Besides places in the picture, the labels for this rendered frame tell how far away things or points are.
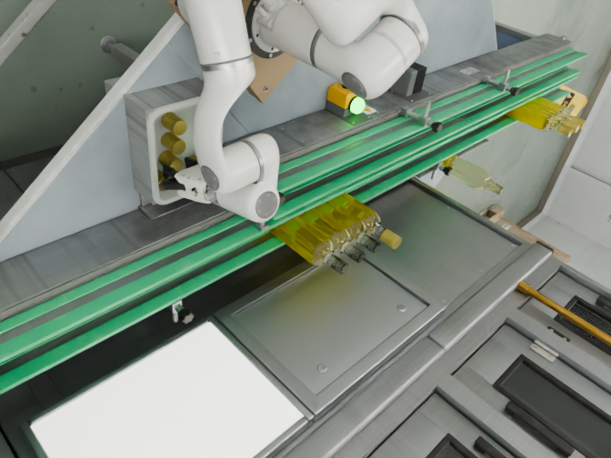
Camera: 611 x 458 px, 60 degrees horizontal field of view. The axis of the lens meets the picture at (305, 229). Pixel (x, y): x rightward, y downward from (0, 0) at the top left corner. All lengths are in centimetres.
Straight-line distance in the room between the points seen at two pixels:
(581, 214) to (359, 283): 642
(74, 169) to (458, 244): 108
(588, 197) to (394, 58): 667
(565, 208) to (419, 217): 606
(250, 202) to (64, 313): 40
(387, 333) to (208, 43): 76
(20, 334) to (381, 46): 80
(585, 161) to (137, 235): 664
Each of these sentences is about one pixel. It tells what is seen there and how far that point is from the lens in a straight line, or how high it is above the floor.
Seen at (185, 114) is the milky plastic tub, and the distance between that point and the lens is 118.
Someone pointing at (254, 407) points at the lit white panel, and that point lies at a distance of 110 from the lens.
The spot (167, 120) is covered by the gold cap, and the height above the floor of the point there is 79.
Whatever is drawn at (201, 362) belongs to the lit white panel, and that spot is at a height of 107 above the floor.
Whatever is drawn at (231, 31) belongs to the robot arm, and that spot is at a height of 102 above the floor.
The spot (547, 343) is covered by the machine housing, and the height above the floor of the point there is 154.
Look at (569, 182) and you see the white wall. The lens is 755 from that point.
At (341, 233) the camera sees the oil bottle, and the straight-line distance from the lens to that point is 126.
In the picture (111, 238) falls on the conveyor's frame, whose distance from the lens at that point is 118.
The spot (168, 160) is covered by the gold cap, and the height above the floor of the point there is 80.
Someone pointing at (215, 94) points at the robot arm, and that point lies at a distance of 86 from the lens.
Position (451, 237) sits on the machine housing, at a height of 115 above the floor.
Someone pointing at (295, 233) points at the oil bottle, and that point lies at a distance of 125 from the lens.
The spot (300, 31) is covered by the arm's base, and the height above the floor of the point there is 96.
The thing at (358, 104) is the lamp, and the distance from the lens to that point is 147.
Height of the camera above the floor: 165
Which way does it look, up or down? 31 degrees down
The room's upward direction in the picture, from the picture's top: 126 degrees clockwise
